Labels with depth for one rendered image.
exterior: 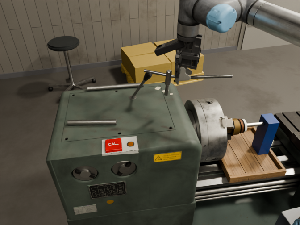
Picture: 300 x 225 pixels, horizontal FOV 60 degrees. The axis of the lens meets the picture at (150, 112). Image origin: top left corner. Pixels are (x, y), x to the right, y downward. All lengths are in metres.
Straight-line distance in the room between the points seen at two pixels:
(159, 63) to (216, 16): 2.72
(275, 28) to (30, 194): 2.30
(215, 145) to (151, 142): 0.34
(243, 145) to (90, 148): 0.92
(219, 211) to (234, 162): 0.36
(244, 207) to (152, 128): 0.91
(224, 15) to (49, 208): 2.09
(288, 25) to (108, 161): 0.72
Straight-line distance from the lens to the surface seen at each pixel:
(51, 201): 2.49
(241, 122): 1.36
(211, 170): 1.43
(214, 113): 1.20
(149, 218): 1.33
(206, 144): 1.18
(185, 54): 0.93
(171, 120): 1.09
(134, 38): 4.23
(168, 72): 1.00
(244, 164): 1.48
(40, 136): 3.13
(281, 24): 0.81
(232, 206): 1.73
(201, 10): 0.81
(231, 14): 0.79
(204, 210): 1.68
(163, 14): 4.23
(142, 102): 1.20
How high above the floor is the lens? 1.94
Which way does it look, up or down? 37 degrees down
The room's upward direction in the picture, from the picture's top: 1 degrees counter-clockwise
